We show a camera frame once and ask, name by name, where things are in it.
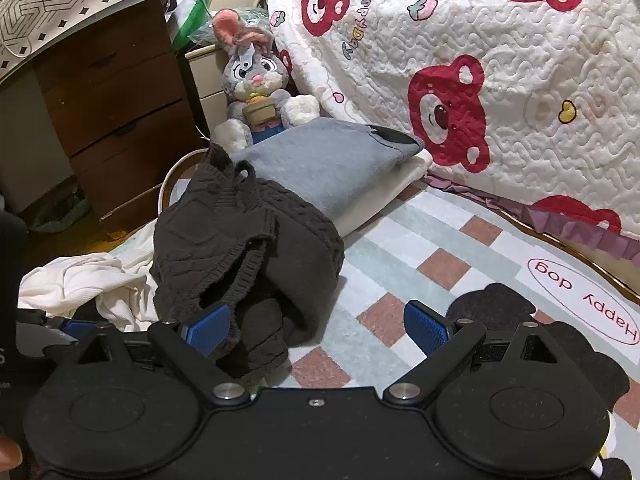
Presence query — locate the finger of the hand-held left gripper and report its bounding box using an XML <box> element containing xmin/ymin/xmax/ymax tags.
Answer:
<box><xmin>19</xmin><ymin>309</ymin><xmax>108</xmax><ymax>356</ymax></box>

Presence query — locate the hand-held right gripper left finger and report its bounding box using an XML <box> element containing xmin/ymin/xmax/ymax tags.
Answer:
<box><xmin>70</xmin><ymin>304</ymin><xmax>249</xmax><ymax>406</ymax></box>

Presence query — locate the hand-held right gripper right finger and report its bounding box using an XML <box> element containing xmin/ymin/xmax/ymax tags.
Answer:
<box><xmin>384</xmin><ymin>300</ymin><xmax>576</xmax><ymax>406</ymax></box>

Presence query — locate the dark brown knit sweater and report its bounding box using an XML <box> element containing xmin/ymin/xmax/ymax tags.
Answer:
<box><xmin>149</xmin><ymin>142</ymin><xmax>346</xmax><ymax>380</ymax></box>

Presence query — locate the person's left hand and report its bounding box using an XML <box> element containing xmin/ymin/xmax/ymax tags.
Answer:
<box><xmin>0</xmin><ymin>434</ymin><xmax>23</xmax><ymax>468</ymax></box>

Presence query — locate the white crumpled cloth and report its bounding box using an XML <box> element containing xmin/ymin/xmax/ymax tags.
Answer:
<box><xmin>19</xmin><ymin>220</ymin><xmax>161</xmax><ymax>333</ymax></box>

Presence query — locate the green cloth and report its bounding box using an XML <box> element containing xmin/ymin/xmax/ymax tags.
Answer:
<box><xmin>30</xmin><ymin>192</ymin><xmax>98</xmax><ymax>235</ymax></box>

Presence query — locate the checkered dog-print rug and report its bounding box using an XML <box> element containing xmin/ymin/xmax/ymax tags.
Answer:
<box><xmin>107</xmin><ymin>180</ymin><xmax>640</xmax><ymax>480</ymax></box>

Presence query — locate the cream folded cloth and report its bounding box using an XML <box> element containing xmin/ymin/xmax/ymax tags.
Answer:
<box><xmin>330</xmin><ymin>152</ymin><xmax>435</xmax><ymax>236</ymax></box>

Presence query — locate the white bear-print quilt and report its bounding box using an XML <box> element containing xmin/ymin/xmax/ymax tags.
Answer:
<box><xmin>267</xmin><ymin>0</ymin><xmax>640</xmax><ymax>246</ymax></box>
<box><xmin>422</xmin><ymin>172</ymin><xmax>640</xmax><ymax>261</ymax></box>

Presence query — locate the grey folded sweatshirt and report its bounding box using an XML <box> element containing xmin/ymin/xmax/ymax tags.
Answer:
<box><xmin>227</xmin><ymin>117</ymin><xmax>426</xmax><ymax>218</ymax></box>

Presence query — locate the beige bed base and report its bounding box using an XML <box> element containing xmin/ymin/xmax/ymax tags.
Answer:
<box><xmin>430</xmin><ymin>185</ymin><xmax>640</xmax><ymax>306</ymax></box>

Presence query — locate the brown wooden drawer cabinet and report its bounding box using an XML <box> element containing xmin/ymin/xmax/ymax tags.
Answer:
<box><xmin>32</xmin><ymin>0</ymin><xmax>211</xmax><ymax>241</ymax></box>

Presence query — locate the white nightstand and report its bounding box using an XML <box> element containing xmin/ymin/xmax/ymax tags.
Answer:
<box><xmin>185</xmin><ymin>42</ymin><xmax>236</xmax><ymax>141</ymax></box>

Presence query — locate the grey rabbit plush toy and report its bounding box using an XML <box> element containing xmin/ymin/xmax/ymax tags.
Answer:
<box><xmin>209</xmin><ymin>8</ymin><xmax>321</xmax><ymax>153</ymax></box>

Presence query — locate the green and white plastic bag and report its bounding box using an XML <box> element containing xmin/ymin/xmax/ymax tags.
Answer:
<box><xmin>165</xmin><ymin>0</ymin><xmax>216</xmax><ymax>51</ymax></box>

